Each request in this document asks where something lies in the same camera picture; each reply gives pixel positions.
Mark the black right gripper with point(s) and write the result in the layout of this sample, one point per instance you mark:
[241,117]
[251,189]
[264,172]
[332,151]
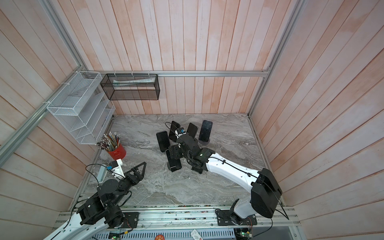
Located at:
[174,150]

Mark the teal smartphone on round stand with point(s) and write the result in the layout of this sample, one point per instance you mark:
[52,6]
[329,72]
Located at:
[192,130]

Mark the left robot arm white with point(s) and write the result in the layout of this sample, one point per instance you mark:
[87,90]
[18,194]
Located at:
[102,210]

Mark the black wire mesh basket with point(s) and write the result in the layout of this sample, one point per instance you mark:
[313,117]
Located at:
[126,87]

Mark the red pencil cup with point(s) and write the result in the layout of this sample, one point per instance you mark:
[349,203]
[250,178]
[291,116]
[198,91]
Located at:
[119,153]

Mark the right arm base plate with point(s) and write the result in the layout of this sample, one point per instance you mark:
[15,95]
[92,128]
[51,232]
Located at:
[229,218]

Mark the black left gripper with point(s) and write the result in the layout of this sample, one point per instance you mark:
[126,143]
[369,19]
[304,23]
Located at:
[139,177]

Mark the blue-edged smartphone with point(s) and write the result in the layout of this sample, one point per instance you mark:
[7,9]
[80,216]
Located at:
[163,141]

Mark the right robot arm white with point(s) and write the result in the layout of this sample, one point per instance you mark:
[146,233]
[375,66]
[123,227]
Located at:
[263,187]

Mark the green-edged smartphone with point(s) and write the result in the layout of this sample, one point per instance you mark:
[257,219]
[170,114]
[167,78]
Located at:
[173,164]

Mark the green smartphone on round stand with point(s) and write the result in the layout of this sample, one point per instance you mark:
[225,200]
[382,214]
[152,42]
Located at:
[173,129]

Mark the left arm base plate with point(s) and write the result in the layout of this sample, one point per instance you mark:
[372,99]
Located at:
[130,220]

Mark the white wire mesh shelf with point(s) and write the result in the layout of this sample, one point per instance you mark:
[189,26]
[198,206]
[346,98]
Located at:
[84,113]

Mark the purple smartphone on round stand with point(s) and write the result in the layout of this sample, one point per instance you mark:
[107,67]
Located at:
[205,131]

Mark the bundle of coloured pencils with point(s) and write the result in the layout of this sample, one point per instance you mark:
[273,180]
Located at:
[109,142]

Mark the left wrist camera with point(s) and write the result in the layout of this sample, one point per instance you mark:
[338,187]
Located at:
[115,168]

